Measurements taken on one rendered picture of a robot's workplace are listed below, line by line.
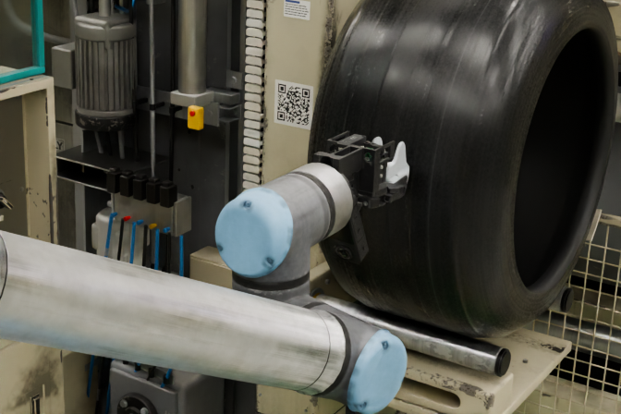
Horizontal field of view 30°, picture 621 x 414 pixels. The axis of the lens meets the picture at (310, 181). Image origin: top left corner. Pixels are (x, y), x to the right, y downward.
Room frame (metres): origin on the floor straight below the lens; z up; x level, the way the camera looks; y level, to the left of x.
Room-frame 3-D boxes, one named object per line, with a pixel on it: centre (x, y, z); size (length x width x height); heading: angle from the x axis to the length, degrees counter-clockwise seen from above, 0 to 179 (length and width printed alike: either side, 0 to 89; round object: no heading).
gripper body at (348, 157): (1.38, -0.05, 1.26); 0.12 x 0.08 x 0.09; 149
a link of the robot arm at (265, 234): (1.24, 0.04, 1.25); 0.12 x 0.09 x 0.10; 149
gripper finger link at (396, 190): (1.42, -0.10, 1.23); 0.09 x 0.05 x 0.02; 149
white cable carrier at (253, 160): (1.93, 0.09, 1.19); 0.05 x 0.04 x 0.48; 149
